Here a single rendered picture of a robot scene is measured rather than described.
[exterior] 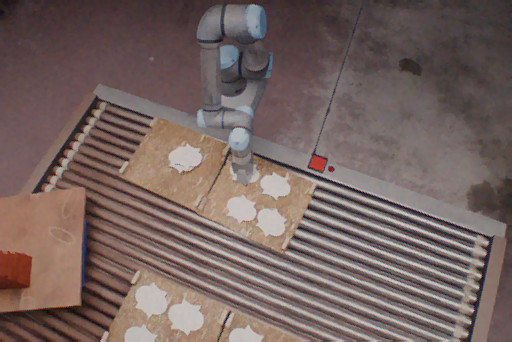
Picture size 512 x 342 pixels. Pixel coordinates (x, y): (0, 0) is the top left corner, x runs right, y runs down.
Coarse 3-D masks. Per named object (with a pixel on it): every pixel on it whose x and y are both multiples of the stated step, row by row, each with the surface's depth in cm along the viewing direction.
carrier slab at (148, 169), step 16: (160, 128) 206; (176, 128) 205; (144, 144) 202; (160, 144) 202; (176, 144) 201; (192, 144) 201; (208, 144) 200; (224, 144) 200; (144, 160) 199; (160, 160) 198; (208, 160) 197; (224, 160) 196; (128, 176) 195; (144, 176) 195; (160, 176) 194; (176, 176) 194; (192, 176) 194; (208, 176) 193; (160, 192) 191; (176, 192) 191; (192, 192) 190; (208, 192) 191; (192, 208) 187
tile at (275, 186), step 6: (276, 174) 191; (264, 180) 190; (270, 180) 190; (276, 180) 189; (282, 180) 189; (264, 186) 188; (270, 186) 188; (276, 186) 188; (282, 186) 188; (288, 186) 188; (264, 192) 187; (270, 192) 187; (276, 192) 187; (282, 192) 187; (288, 192) 187; (276, 198) 186
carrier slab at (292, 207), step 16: (256, 160) 196; (224, 176) 193; (288, 176) 191; (224, 192) 189; (240, 192) 189; (256, 192) 189; (304, 192) 187; (208, 208) 187; (224, 208) 186; (256, 208) 185; (272, 208) 185; (288, 208) 185; (304, 208) 184; (224, 224) 183; (288, 224) 181; (256, 240) 179; (272, 240) 179
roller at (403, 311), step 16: (64, 176) 200; (80, 176) 199; (96, 192) 197; (112, 192) 194; (144, 208) 190; (176, 224) 186; (192, 224) 186; (224, 240) 181; (256, 256) 178; (272, 256) 178; (288, 272) 176; (304, 272) 174; (336, 288) 171; (352, 288) 170; (384, 304) 166; (416, 320) 164; (432, 320) 162; (464, 336) 159
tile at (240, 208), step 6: (234, 198) 187; (240, 198) 187; (228, 204) 186; (234, 204) 185; (240, 204) 185; (246, 204) 185; (252, 204) 185; (234, 210) 184; (240, 210) 184; (246, 210) 184; (252, 210) 184; (228, 216) 184; (234, 216) 183; (240, 216) 183; (246, 216) 183; (252, 216) 183; (240, 222) 182
